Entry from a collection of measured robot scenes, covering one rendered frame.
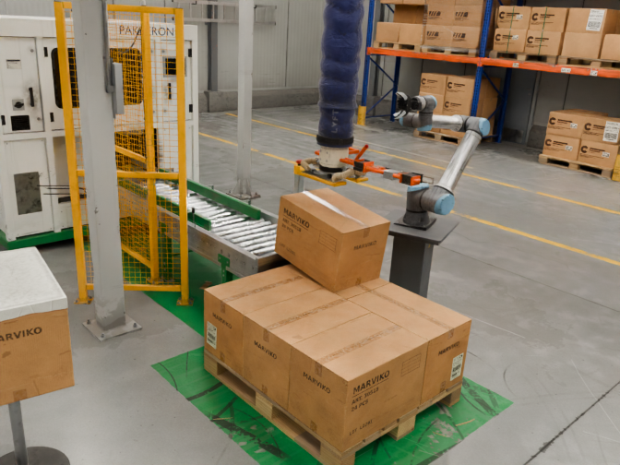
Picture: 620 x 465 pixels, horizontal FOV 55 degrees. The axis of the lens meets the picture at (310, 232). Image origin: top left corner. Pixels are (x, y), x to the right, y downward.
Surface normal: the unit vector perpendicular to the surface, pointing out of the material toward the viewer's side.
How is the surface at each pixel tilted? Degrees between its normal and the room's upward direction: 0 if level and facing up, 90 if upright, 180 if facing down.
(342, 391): 90
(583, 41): 89
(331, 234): 90
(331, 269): 90
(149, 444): 0
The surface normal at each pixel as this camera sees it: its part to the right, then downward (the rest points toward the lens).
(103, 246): 0.67, 0.29
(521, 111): -0.74, 0.19
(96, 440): 0.05, -0.94
